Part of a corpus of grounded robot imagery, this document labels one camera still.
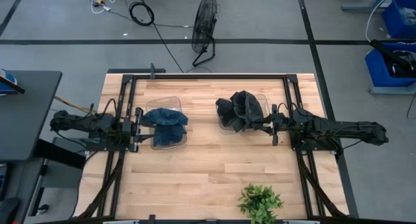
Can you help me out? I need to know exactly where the black floor fan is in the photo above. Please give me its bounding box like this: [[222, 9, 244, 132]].
[[190, 0, 220, 68]]

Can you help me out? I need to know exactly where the yellow cable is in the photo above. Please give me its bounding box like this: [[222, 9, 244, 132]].
[[53, 95, 98, 114]]

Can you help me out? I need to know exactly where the blue object on desk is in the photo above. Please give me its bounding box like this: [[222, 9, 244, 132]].
[[0, 69, 26, 95]]

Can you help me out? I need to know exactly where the green potted plant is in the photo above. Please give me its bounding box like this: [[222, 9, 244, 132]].
[[237, 184, 285, 224]]

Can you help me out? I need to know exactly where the clear plastic bin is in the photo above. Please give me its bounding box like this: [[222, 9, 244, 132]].
[[145, 96, 189, 151], [214, 93, 272, 136]]

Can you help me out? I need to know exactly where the grey desk leg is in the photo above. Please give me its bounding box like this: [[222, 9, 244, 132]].
[[341, 0, 393, 14]]

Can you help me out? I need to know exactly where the blue storage bin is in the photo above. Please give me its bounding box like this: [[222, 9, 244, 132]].
[[364, 44, 416, 88], [382, 0, 416, 40]]

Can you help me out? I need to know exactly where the white cable bundle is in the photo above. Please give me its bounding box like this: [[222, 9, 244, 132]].
[[90, 0, 124, 15]]

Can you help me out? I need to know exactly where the coiled black cable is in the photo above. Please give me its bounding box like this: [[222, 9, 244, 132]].
[[129, 1, 155, 27]]

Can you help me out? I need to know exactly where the dark grey desk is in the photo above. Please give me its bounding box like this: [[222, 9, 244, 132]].
[[0, 70, 62, 162]]

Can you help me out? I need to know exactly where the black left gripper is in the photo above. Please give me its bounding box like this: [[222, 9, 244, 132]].
[[122, 107, 156, 153]]

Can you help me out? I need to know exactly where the black metal table frame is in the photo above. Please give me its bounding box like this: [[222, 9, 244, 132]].
[[77, 73, 350, 219]]

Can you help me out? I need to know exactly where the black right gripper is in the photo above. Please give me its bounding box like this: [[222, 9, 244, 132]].
[[256, 104, 292, 147]]

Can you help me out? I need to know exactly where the long black floor cable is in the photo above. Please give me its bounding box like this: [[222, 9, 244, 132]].
[[151, 21, 185, 74]]

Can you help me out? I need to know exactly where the black equipment in bin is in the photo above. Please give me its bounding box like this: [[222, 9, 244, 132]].
[[370, 38, 416, 79]]

